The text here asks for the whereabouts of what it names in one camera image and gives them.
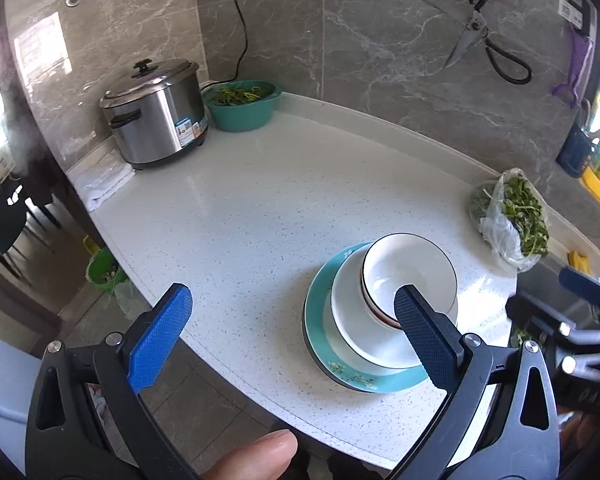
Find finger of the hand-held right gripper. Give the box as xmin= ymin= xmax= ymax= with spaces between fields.
xmin=560 ymin=266 xmax=600 ymax=311
xmin=505 ymin=294 xmax=576 ymax=356

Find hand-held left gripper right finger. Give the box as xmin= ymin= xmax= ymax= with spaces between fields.
xmin=387 ymin=284 xmax=561 ymax=480

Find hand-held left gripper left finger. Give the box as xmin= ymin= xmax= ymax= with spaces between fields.
xmin=25 ymin=282 xmax=201 ymax=480

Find large white bowl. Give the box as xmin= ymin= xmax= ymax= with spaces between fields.
xmin=330 ymin=247 xmax=461 ymax=370

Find black-rimmed floral bowl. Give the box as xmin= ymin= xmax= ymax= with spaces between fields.
xmin=361 ymin=233 xmax=458 ymax=329

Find large teal floral plate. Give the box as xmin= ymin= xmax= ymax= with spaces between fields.
xmin=304 ymin=241 xmax=431 ymax=395

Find person's left hand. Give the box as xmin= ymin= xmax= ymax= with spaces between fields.
xmin=192 ymin=429 xmax=298 ymax=480

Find stainless steel sink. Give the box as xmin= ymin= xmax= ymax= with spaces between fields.
xmin=515 ymin=255 xmax=600 ymax=341

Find leafy greens bunch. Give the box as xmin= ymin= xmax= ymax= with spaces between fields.
xmin=502 ymin=175 xmax=550 ymax=258

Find green trash bin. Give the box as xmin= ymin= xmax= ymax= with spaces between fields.
xmin=84 ymin=235 xmax=128 ymax=295

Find clear plastic bag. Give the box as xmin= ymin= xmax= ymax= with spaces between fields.
xmin=469 ymin=167 xmax=551 ymax=273

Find yellow printed box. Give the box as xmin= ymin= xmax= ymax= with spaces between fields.
xmin=580 ymin=132 xmax=600 ymax=206

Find wrapped dark green vegetables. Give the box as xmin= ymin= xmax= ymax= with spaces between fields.
xmin=469 ymin=182 xmax=498 ymax=226

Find blue utensil holder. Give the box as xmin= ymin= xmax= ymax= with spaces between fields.
xmin=556 ymin=125 xmax=600 ymax=178

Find white folded towel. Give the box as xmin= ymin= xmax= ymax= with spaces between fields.
xmin=75 ymin=152 xmax=135 ymax=212

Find black chair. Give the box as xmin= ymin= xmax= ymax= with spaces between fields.
xmin=0 ymin=180 xmax=63 ymax=281

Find purple plastic hanging tool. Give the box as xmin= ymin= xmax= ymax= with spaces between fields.
xmin=551 ymin=25 xmax=595 ymax=109

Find stainless steel rice cooker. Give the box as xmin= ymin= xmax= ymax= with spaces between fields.
xmin=99 ymin=58 xmax=210 ymax=171

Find teal plastic basin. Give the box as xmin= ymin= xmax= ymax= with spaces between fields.
xmin=202 ymin=79 xmax=282 ymax=132

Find green vegetable stems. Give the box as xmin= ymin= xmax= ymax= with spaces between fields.
xmin=210 ymin=82 xmax=276 ymax=107

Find white wall label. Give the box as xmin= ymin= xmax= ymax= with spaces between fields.
xmin=559 ymin=0 xmax=588 ymax=28

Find black-handled kitchen scissors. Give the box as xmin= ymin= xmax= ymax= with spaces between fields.
xmin=442 ymin=0 xmax=532 ymax=84

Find black power cord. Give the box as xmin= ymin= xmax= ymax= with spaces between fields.
xmin=232 ymin=0 xmax=248 ymax=83

